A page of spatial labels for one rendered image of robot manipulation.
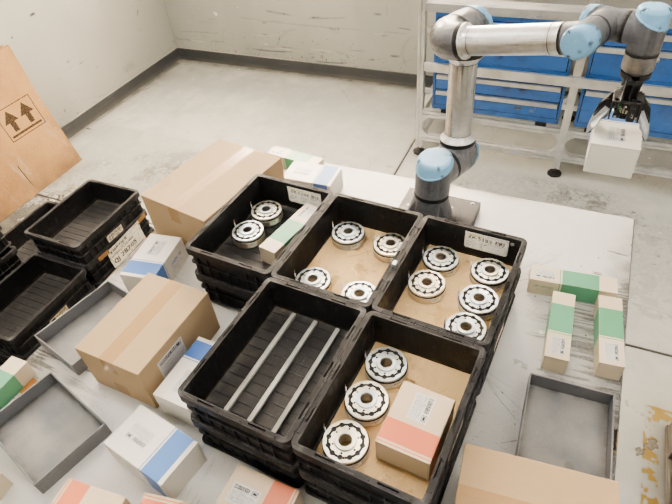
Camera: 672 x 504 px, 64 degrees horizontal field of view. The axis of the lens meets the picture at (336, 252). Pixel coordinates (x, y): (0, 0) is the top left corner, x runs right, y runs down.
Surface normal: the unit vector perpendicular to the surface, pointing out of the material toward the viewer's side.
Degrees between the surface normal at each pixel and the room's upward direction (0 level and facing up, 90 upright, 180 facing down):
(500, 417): 0
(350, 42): 90
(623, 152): 90
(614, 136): 0
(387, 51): 90
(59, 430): 0
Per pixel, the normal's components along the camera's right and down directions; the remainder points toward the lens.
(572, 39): -0.66, 0.51
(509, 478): -0.08, -0.72
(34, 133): 0.85, 0.05
